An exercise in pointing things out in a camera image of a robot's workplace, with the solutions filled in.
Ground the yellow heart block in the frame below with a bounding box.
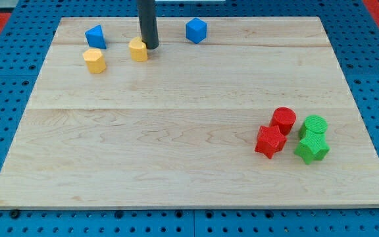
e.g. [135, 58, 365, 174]
[128, 37, 148, 62]

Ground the blue triangle block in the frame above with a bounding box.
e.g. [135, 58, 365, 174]
[85, 25, 107, 49]

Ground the light wooden board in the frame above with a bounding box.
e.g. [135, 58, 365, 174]
[0, 16, 379, 210]

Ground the red star block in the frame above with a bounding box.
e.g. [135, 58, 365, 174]
[255, 125, 287, 159]

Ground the blue cube block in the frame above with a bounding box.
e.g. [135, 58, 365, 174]
[186, 18, 207, 44]

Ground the red cylinder block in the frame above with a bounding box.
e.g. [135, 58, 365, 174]
[269, 107, 297, 136]

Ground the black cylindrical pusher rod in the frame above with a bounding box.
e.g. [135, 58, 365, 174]
[136, 0, 159, 49]

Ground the yellow hexagon block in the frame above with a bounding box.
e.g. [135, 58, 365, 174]
[82, 48, 107, 74]

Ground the green cylinder block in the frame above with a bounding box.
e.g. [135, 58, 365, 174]
[298, 115, 328, 139]

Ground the green star block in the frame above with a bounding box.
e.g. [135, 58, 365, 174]
[294, 130, 330, 165]

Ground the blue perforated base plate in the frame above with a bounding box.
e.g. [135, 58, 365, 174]
[0, 0, 379, 236]

